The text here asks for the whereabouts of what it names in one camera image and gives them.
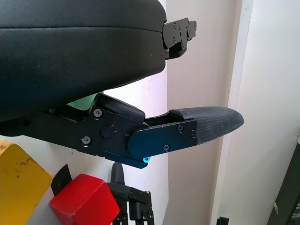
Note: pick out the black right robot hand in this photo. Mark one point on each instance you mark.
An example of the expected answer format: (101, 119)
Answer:
(136, 204)

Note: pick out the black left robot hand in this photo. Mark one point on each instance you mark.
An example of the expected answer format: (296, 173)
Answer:
(70, 47)

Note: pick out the green wooden block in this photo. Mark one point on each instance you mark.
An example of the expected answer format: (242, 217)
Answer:
(82, 104)

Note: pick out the yellow wooden block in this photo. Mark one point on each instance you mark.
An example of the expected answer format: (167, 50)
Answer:
(21, 182)

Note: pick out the red wooden block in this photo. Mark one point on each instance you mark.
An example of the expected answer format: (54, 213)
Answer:
(84, 201)

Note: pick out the black tape strip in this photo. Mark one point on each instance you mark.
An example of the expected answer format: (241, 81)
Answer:
(61, 180)

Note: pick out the black chair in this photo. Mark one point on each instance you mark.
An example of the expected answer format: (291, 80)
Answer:
(290, 187)

